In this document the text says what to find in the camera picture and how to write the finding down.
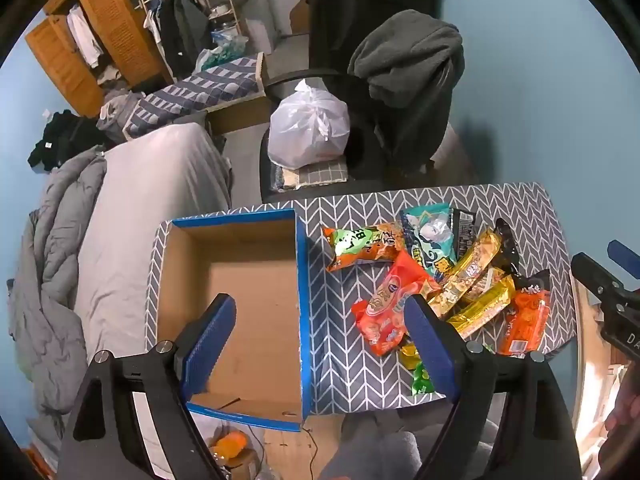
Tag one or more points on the red-orange snack packet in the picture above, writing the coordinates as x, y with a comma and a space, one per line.
385, 310

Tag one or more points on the grey chevron tablecloth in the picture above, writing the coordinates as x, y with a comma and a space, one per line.
350, 360

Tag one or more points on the black glossy snack packet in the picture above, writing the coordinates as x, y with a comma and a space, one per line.
507, 245

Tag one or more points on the grey crumpled garment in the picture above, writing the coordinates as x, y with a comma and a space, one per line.
115, 115

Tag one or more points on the dark grey fleece garment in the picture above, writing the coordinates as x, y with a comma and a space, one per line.
405, 50

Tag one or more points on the black office chair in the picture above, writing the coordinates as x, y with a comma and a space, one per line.
370, 145

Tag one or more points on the small patterned orange snack packet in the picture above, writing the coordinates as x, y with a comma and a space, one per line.
489, 277

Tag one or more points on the blue-rimmed cardboard box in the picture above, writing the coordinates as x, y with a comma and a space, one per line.
250, 285

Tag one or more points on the teal snack packet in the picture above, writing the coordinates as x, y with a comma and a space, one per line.
425, 235

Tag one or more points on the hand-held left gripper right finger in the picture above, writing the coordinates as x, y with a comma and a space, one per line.
430, 347

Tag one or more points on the person's right hand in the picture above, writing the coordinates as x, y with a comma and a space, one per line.
625, 407

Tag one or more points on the orange black-topped snack packet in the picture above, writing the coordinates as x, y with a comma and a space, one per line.
525, 320

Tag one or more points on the green and yellow snack packet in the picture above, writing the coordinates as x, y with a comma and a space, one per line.
419, 382

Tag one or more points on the black clothing pile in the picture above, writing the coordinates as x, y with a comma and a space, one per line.
60, 135

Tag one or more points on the black hanging garment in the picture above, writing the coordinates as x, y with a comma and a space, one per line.
340, 10

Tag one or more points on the teal and white plastic bag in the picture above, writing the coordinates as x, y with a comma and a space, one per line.
222, 52

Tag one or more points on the orange bag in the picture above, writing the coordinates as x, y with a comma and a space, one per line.
230, 445

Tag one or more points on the narrow black snack packet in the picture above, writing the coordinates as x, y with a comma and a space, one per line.
464, 232

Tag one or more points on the long yellow snack packet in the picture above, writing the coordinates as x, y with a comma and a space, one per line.
475, 260

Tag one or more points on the white hanging shirt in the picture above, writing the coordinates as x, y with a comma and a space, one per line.
82, 35

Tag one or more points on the blue and white patterned blanket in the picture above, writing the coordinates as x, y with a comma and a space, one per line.
200, 90

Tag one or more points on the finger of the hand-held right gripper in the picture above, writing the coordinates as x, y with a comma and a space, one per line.
597, 280
625, 257

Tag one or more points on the wooden louvred wardrobe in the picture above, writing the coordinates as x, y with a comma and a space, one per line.
115, 25

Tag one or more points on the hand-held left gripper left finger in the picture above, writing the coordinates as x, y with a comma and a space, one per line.
215, 345

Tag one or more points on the wooden bed frame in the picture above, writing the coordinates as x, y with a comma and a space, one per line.
235, 112

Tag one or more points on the orange and green snack packet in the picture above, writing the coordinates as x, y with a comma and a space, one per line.
360, 247

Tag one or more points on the short yellow snack packet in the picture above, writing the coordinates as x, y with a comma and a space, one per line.
485, 307

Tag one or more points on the black coats on rack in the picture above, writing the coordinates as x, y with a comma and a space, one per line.
185, 30

